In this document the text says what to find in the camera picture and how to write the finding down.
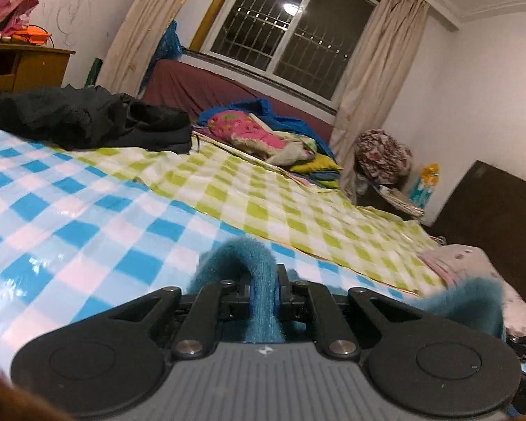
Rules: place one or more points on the teal fuzzy garment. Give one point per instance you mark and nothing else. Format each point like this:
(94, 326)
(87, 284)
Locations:
(261, 272)

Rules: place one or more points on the maroon sofa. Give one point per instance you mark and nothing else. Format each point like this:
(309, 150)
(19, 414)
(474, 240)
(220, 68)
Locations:
(179, 87)

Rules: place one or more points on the barred window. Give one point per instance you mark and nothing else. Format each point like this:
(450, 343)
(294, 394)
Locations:
(263, 30)

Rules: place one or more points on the dark wooden headboard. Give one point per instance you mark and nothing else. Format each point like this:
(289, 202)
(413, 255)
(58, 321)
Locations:
(486, 210)

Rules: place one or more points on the orange cloth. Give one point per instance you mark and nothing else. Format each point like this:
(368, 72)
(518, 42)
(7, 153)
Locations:
(33, 35)

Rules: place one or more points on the green bottle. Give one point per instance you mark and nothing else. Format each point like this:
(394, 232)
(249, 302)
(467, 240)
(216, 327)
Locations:
(93, 72)

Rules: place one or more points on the black jacket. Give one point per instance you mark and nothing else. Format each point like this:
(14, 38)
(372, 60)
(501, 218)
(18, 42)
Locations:
(92, 118)

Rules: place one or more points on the green checked bed sheet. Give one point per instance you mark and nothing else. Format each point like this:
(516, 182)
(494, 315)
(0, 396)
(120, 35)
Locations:
(267, 193)

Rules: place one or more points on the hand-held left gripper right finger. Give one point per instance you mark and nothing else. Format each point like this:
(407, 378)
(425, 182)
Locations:
(287, 298)

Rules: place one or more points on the floral cloth bundle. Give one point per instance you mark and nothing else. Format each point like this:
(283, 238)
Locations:
(383, 153)

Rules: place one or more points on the wooden desk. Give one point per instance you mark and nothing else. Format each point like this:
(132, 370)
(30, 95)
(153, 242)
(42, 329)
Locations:
(39, 68)

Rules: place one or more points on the yellow folded cloth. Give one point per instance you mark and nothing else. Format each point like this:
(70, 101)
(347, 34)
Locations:
(320, 165)

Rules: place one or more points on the blue checked bed sheet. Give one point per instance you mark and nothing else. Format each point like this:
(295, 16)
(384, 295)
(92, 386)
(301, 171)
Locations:
(70, 228)

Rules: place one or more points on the stack of papers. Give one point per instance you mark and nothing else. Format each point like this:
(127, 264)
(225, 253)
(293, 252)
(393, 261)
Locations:
(403, 201)

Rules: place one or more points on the blue plastic bag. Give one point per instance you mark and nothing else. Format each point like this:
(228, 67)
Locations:
(168, 48)

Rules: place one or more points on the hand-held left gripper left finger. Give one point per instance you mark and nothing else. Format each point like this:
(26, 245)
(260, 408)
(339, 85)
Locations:
(232, 302)

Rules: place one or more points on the beige curtain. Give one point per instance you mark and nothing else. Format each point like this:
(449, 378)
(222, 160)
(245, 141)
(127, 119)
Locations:
(377, 74)
(136, 30)

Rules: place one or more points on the colourful bedding pile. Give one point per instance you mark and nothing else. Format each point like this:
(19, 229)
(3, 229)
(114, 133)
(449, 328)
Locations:
(263, 107)

